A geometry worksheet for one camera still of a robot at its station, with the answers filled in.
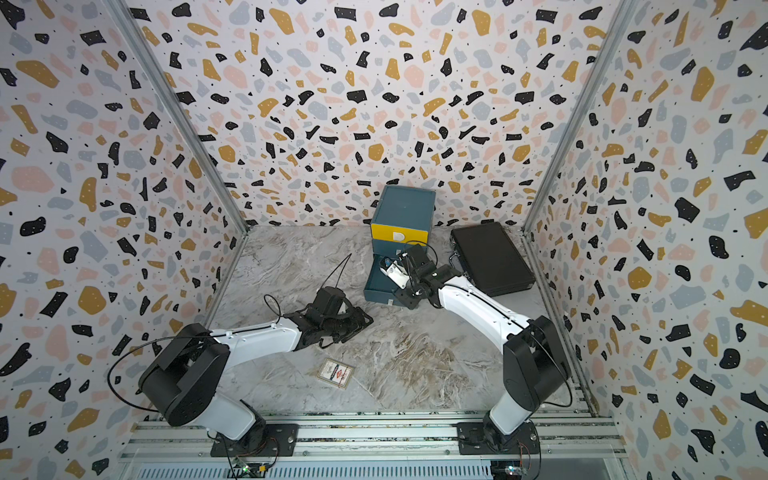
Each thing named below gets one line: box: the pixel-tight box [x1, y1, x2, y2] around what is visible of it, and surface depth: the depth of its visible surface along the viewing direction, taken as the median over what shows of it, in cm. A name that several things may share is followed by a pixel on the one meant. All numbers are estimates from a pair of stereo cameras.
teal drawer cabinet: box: [370, 185, 436, 258], surface depth 97 cm
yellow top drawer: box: [371, 223, 429, 247], surface depth 96 cm
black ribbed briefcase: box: [450, 222, 535, 297], surface depth 111 cm
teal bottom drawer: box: [363, 254, 403, 307], surface depth 102 cm
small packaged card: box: [317, 358, 355, 390], surface depth 85 cm
